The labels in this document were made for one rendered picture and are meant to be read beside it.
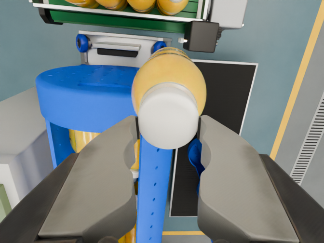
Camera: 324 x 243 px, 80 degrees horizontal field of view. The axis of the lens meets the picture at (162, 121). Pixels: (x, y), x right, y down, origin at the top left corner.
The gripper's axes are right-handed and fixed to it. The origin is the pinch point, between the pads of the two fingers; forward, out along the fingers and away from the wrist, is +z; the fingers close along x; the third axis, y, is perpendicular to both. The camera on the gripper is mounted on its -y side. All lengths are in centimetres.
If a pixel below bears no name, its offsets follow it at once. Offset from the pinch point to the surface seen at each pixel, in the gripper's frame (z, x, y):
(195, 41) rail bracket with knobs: 40.8, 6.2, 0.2
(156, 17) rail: 42.6, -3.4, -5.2
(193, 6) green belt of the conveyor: 52, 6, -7
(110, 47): 33.8, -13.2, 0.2
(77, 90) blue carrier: 16.0, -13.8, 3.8
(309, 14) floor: 151, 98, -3
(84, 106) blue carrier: 15.1, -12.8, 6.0
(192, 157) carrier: 118, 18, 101
